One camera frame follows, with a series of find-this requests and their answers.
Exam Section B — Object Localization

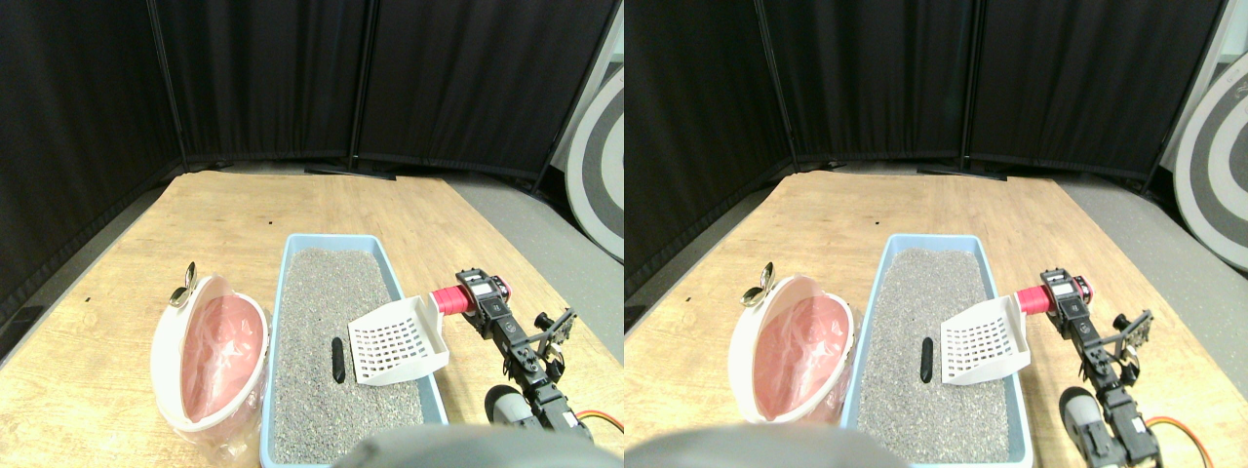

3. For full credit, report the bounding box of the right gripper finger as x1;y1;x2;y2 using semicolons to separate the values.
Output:
456;266;506;319
1039;267;1086;319

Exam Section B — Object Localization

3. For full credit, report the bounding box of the white scoop with red handle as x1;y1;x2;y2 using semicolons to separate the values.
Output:
347;278;514;387
940;278;1093;386

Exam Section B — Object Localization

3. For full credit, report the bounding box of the blue litter tray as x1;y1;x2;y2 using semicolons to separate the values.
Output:
840;234;1034;467
259;234;451;467

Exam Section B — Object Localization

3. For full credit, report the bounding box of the grey and white round board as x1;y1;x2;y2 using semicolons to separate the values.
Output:
1174;54;1248;245
565;66;624;262

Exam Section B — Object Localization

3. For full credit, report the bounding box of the white bin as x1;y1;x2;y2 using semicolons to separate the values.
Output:
728;261;857;426
149;261;272;459

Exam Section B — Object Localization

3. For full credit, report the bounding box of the black bracket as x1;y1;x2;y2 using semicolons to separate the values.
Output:
1111;310;1156;360
529;308;578;360

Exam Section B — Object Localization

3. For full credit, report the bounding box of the orange wire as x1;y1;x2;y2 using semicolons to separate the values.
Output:
1146;417;1215;468
575;409;624;436

